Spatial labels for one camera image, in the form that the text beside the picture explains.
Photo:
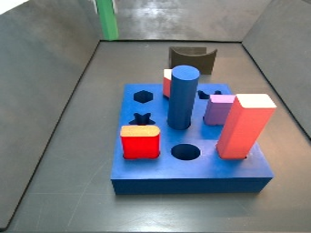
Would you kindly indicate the green hexagon peg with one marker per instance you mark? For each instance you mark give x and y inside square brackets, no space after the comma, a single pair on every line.
[106,9]

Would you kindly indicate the blue shape sorter board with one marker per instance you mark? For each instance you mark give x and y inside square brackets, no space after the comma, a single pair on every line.
[189,166]

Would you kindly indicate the short red rounded peg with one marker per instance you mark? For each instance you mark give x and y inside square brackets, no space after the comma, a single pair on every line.
[140,141]

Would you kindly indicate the red white-topped back peg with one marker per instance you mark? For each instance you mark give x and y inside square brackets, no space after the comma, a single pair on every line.
[166,82]

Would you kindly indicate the blue cylinder peg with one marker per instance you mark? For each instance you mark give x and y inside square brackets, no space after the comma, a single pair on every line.
[182,96]

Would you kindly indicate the purple square peg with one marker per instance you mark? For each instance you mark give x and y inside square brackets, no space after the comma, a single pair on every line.
[218,109]

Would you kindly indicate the black curved holder stand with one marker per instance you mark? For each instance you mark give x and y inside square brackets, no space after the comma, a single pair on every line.
[193,56]

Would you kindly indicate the tall red rectangular peg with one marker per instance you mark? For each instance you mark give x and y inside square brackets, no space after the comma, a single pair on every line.
[249,116]

